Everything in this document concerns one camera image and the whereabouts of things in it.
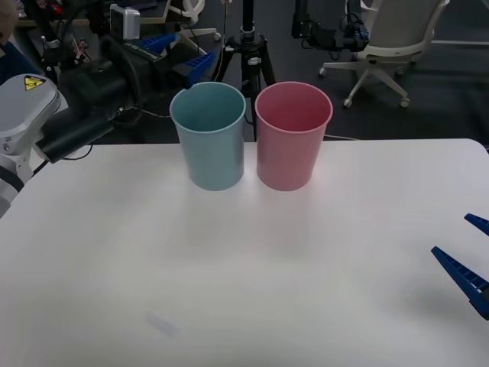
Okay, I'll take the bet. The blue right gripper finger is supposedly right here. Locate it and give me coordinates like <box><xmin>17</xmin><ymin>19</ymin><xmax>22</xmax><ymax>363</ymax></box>
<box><xmin>430</xmin><ymin>245</ymin><xmax>489</xmax><ymax>321</ymax></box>
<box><xmin>463</xmin><ymin>213</ymin><xmax>489</xmax><ymax>236</ymax></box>

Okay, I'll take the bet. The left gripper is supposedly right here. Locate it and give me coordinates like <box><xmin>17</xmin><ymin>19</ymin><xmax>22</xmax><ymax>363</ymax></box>
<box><xmin>99</xmin><ymin>32</ymin><xmax>220</xmax><ymax>96</ymax></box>

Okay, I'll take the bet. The wooden-edged desk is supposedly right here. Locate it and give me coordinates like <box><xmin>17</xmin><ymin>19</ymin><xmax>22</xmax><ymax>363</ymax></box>
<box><xmin>11</xmin><ymin>0</ymin><xmax>172</xmax><ymax>28</ymax></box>

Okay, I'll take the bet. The black tripod with silver collar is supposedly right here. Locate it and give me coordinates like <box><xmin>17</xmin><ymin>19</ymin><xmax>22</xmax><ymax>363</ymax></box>
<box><xmin>211</xmin><ymin>0</ymin><xmax>277</xmax><ymax>143</ymax></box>

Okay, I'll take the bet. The pale blue plastic bin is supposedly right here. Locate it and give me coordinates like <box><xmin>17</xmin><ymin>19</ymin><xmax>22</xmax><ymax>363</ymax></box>
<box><xmin>170</xmin><ymin>81</ymin><xmax>247</xmax><ymax>192</ymax></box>

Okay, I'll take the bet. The pink plastic bin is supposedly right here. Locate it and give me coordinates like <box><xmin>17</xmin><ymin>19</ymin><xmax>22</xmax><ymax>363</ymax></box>
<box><xmin>254</xmin><ymin>80</ymin><xmax>334</xmax><ymax>192</ymax></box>

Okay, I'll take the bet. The person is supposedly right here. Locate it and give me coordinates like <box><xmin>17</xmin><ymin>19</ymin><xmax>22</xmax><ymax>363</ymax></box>
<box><xmin>0</xmin><ymin>0</ymin><xmax>44</xmax><ymax>87</ymax></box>

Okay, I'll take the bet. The white office chair grey seat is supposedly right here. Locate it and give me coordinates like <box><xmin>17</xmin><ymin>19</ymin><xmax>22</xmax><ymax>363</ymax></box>
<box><xmin>318</xmin><ymin>0</ymin><xmax>450</xmax><ymax>110</ymax></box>

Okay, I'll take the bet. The black tripod with taped cables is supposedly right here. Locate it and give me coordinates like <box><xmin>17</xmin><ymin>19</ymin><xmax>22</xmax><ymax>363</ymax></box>
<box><xmin>34</xmin><ymin>0</ymin><xmax>100</xmax><ymax>80</ymax></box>

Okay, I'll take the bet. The black machine with cables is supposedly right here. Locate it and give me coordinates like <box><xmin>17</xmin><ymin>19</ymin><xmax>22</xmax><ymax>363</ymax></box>
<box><xmin>291</xmin><ymin>0</ymin><xmax>371</xmax><ymax>54</ymax></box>

